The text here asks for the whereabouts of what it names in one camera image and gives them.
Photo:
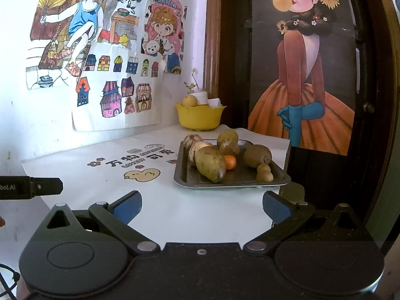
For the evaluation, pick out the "wooden door frame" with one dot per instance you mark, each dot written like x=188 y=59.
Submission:
x=212 y=47

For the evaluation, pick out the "girl orange dress poster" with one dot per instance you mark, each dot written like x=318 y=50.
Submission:
x=296 y=105

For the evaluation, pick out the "person's right hand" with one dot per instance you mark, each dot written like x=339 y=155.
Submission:
x=2 y=222

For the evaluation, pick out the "white jar with flowers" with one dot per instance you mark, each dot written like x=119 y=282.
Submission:
x=195 y=90

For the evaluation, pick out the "dark metal baking tray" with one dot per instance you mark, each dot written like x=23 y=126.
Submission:
x=242 y=176

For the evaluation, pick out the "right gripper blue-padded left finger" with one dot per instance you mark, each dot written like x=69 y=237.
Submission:
x=113 y=219

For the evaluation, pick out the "yellow pear in bowl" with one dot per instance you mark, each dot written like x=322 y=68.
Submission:
x=189 y=101

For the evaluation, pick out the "boy with fan drawing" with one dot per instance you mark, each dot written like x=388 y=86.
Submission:
x=71 y=36

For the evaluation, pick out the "anime girl bear drawing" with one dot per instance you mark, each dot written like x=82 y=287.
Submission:
x=164 y=33

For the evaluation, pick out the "small striped pepino melon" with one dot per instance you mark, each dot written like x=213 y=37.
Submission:
x=190 y=140

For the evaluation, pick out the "white paper table mat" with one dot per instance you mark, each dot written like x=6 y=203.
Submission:
x=170 y=213

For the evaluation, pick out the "long green-brown mango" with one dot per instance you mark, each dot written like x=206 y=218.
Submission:
x=211 y=164

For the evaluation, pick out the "yellow-green mango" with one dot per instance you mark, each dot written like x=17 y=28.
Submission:
x=226 y=136

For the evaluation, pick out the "small brown longan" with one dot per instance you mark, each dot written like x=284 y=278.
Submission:
x=263 y=167
x=264 y=176

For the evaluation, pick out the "white cup in bowl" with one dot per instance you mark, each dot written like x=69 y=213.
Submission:
x=214 y=103

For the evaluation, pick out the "colourful houses drawing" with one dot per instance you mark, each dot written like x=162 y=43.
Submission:
x=123 y=91

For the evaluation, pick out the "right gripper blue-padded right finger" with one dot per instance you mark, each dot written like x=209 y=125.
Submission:
x=288 y=219

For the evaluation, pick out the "yellow plastic bowl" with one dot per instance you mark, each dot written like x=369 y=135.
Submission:
x=199 y=118

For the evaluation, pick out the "large brown kiwi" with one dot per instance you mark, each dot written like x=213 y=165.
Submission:
x=256 y=155

